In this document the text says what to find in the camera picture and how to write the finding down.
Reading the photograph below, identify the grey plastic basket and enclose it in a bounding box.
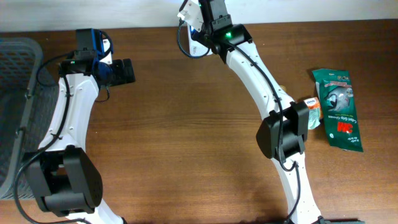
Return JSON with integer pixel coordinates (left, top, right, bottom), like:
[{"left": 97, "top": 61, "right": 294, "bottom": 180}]
[{"left": 1, "top": 37, "right": 58, "bottom": 200}]

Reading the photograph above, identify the light green wipes packet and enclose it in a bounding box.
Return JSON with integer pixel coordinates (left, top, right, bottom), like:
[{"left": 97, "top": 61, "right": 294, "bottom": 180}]
[{"left": 308, "top": 108, "right": 322, "bottom": 129}]

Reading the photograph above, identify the orange Kleenex tissue pack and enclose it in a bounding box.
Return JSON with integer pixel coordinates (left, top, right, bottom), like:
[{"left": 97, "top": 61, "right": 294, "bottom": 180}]
[{"left": 304, "top": 97, "right": 323, "bottom": 120}]

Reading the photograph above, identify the right black cable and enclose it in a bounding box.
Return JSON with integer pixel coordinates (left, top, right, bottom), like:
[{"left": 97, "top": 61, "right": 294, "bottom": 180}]
[{"left": 176, "top": 0, "right": 302, "bottom": 223}]

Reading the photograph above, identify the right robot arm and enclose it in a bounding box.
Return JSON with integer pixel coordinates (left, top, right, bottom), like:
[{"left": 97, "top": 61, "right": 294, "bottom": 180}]
[{"left": 180, "top": 1, "right": 326, "bottom": 223}]

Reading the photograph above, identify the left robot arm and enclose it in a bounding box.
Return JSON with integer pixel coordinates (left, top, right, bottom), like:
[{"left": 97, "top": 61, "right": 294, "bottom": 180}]
[{"left": 17, "top": 28, "right": 136, "bottom": 223}]

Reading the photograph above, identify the green 3M gloves packet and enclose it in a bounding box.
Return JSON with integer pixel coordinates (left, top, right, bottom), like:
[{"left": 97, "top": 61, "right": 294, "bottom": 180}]
[{"left": 312, "top": 68, "right": 363, "bottom": 152}]

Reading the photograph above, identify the white tube gold cap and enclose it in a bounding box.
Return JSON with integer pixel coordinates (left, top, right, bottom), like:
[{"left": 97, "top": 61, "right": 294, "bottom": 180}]
[{"left": 280, "top": 85, "right": 286, "bottom": 93}]

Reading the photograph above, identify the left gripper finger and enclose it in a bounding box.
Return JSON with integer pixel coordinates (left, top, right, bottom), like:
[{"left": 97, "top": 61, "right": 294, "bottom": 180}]
[
  {"left": 124, "top": 73, "right": 136, "bottom": 84},
  {"left": 123, "top": 58, "right": 134, "bottom": 75}
]

